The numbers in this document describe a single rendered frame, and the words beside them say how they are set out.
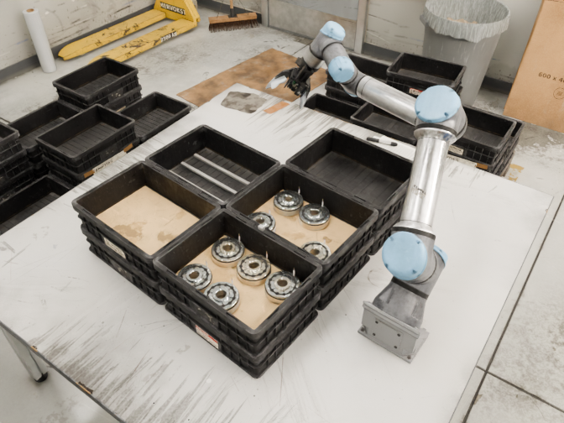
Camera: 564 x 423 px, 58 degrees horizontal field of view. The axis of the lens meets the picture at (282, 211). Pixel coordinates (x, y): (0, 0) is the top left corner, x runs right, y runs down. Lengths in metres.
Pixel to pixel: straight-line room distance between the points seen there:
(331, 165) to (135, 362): 0.99
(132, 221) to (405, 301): 0.92
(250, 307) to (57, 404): 1.19
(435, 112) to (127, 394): 1.14
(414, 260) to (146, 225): 0.89
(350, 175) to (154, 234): 0.74
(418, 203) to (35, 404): 1.78
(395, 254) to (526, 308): 1.50
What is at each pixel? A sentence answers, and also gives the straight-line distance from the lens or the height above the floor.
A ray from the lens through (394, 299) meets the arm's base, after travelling 1.50.
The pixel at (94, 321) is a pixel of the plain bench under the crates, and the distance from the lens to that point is 1.73.
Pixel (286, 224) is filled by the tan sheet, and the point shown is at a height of 0.83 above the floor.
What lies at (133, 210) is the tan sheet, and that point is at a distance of 1.84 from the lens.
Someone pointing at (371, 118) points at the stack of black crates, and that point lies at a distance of 3.12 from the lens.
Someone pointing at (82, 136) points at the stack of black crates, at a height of 0.49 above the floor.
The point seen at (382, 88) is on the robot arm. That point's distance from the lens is 1.73.
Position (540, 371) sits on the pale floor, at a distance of 2.60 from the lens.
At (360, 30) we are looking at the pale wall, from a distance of 4.68.
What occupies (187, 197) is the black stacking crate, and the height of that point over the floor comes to 0.89.
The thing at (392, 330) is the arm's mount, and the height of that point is 0.80.
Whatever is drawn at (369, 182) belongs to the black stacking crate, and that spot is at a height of 0.83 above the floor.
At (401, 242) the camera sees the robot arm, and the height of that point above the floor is 1.07.
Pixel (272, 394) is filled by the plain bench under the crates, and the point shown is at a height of 0.70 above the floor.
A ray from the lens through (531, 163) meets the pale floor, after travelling 3.72.
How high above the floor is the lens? 2.02
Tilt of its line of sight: 42 degrees down
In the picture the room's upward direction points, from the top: straight up
